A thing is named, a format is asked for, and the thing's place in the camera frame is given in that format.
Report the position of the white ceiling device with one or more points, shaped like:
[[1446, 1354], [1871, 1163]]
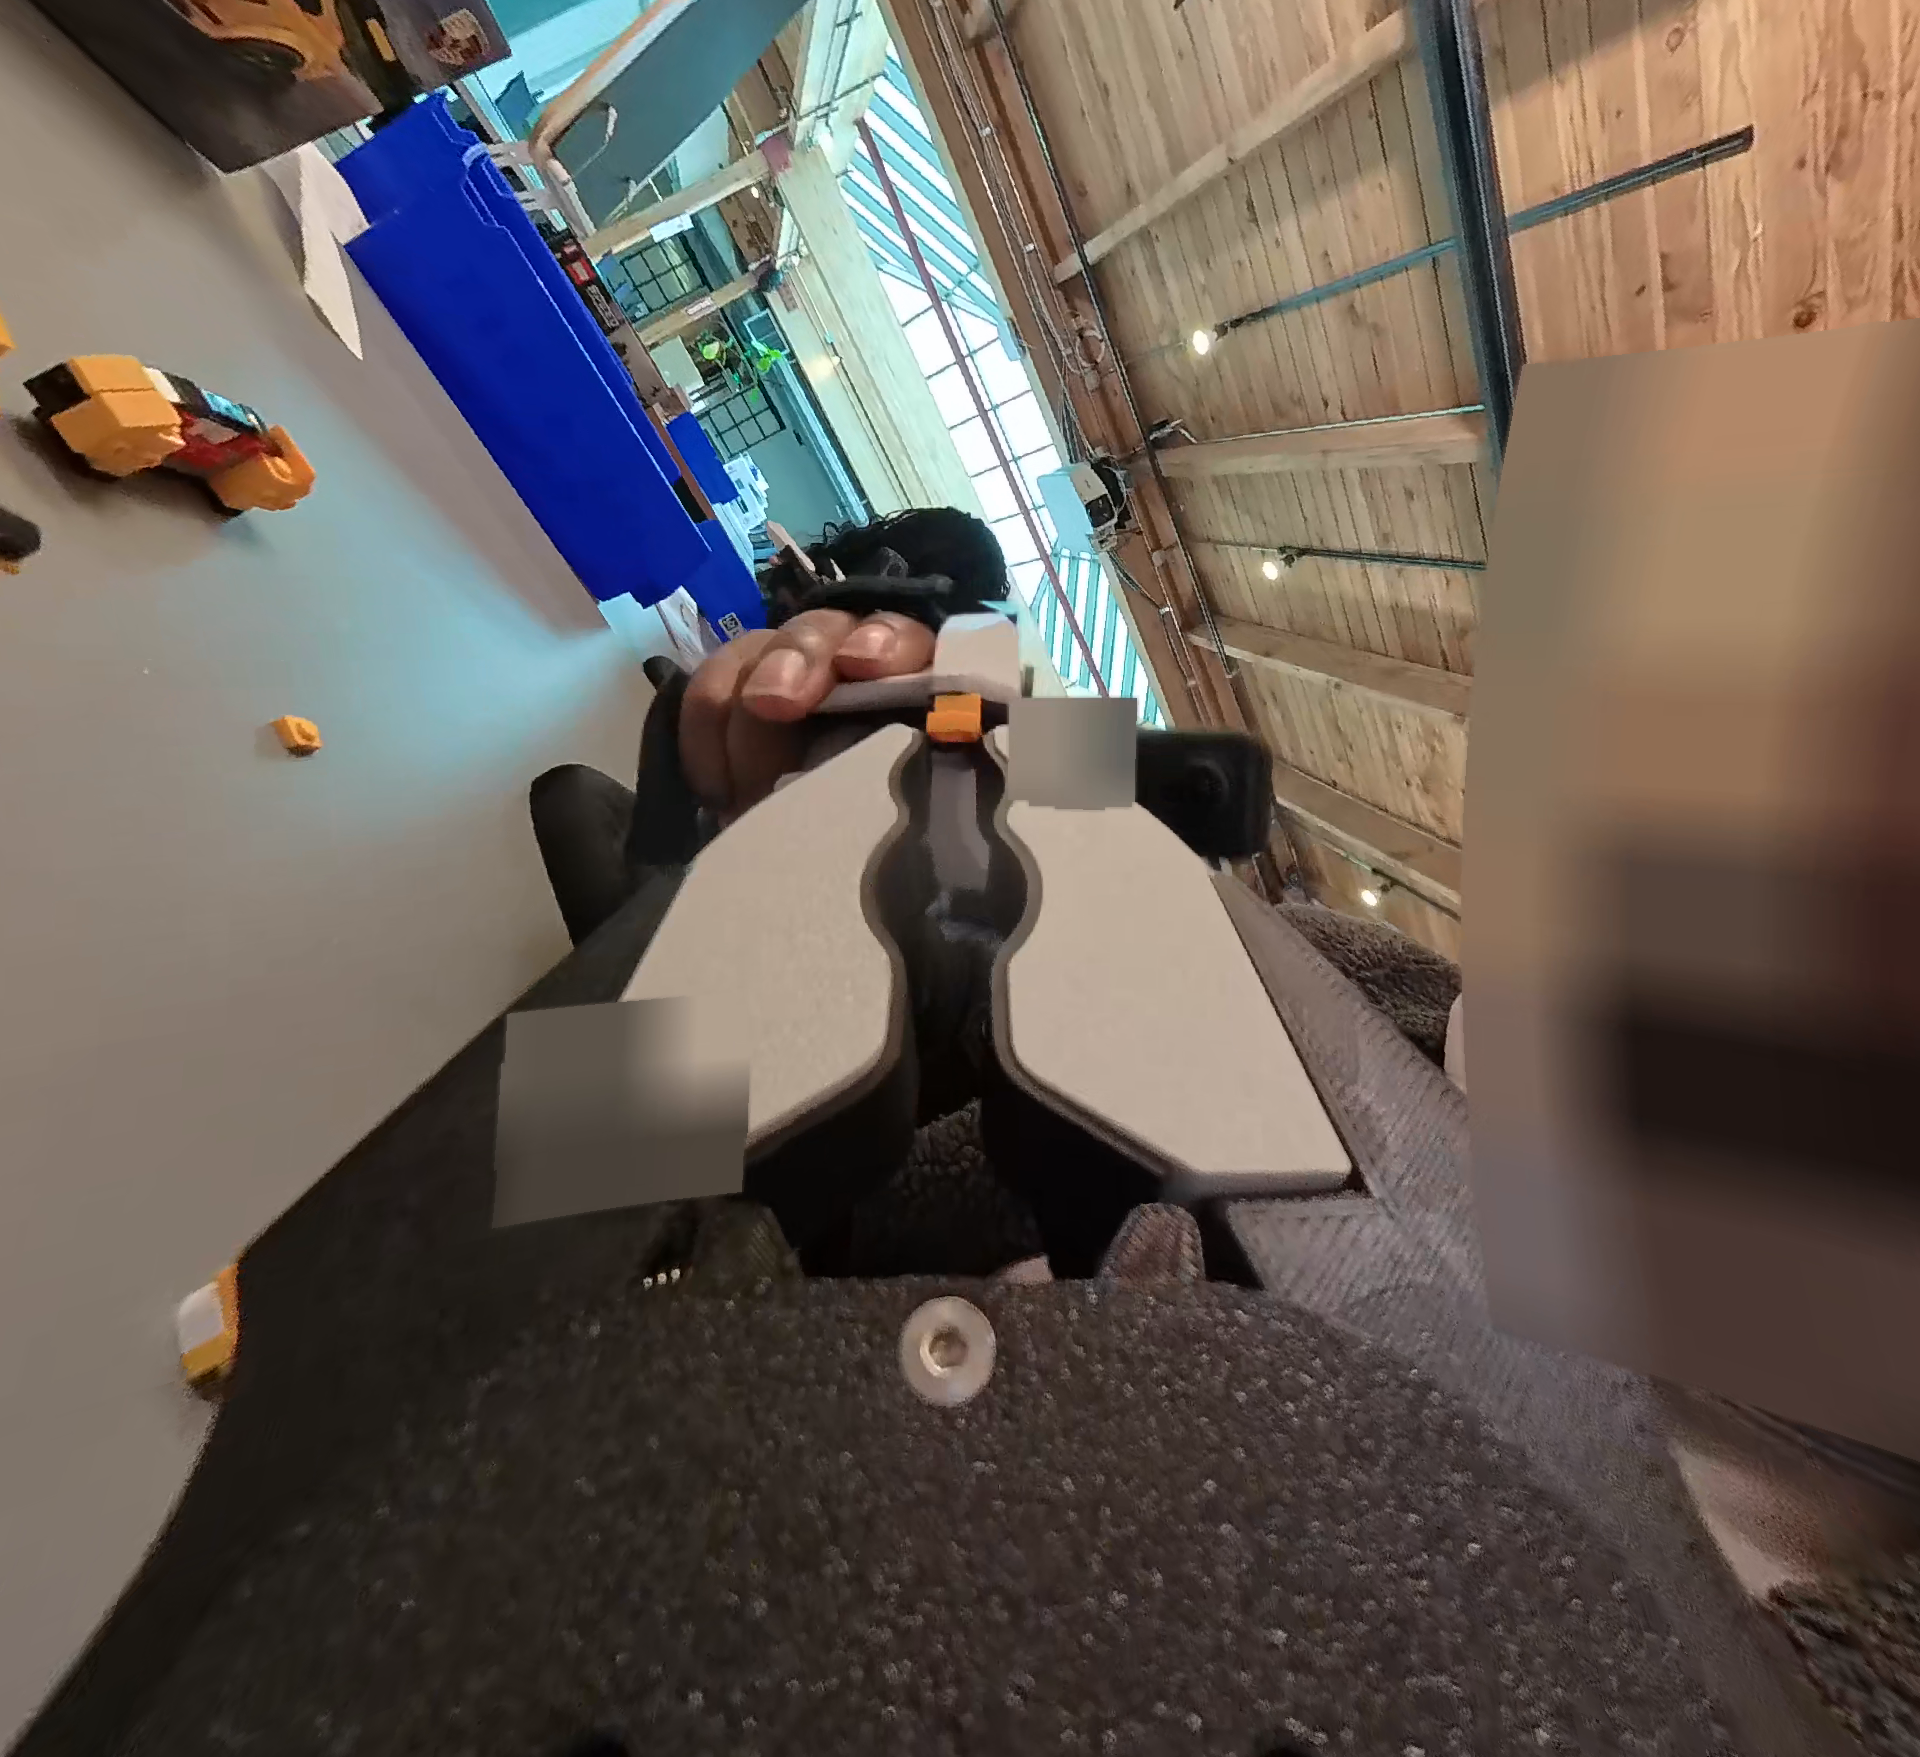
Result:
[[1074, 497]]

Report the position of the blue plastic bin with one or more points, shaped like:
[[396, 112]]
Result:
[[729, 571], [510, 330]]

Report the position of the orange white red lego subassembly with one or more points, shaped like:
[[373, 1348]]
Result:
[[211, 1338]]

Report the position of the orange curved lego piece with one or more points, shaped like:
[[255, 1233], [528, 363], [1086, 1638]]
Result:
[[953, 719]]

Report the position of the black orange lego bumper assembly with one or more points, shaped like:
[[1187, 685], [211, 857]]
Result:
[[120, 414]]

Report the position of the person's right hand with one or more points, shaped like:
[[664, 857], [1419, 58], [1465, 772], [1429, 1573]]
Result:
[[751, 706]]

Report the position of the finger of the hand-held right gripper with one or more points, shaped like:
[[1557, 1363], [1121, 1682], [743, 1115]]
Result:
[[974, 660]]

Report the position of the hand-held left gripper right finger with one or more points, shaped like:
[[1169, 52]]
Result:
[[1156, 1021]]

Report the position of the small orange lego plate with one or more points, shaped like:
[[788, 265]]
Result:
[[297, 737]]

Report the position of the dark lego set box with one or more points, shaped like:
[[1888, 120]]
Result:
[[180, 33]]

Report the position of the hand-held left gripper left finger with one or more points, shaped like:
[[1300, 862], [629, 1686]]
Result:
[[796, 915]]

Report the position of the white paper scrap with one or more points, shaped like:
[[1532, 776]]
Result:
[[324, 257]]

